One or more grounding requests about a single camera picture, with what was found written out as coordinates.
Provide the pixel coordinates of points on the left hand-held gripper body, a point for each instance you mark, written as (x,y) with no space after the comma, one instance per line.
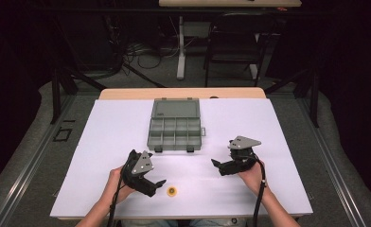
(141,173)

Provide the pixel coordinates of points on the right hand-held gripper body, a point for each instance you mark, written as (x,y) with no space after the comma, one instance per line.
(240,164)

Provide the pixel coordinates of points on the small yellow round roll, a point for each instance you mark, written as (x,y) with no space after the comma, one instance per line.
(172,191)

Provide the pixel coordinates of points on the grey plastic compartment box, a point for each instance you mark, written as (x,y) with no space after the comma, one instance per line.
(174,135)

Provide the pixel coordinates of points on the person's right hand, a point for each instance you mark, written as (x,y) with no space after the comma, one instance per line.
(253,181)

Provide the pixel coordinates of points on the person's left hand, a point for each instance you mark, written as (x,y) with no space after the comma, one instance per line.
(115,181)

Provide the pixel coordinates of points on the white board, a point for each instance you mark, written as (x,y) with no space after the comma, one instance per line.
(186,201)

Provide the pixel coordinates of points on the person's legs in jeans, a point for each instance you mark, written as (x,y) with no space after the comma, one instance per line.
(212,223)

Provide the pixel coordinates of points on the wooden table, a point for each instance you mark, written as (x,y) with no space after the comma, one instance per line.
(127,93)

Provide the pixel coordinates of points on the black tripod leg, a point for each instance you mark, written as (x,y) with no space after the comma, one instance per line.
(142,75)

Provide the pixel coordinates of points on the white desk leg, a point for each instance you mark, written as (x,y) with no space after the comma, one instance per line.
(253,69)
(181,56)

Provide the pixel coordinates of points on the black metal stand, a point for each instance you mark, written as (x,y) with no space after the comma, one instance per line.
(314,101)
(56,94)

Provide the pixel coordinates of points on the black chair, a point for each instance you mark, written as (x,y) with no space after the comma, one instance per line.
(237,41)

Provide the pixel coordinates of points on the light wooden desk top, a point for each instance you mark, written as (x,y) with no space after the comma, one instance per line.
(231,3)

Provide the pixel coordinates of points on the metal floor rail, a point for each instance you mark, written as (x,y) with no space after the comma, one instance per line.
(32,164)
(332,164)

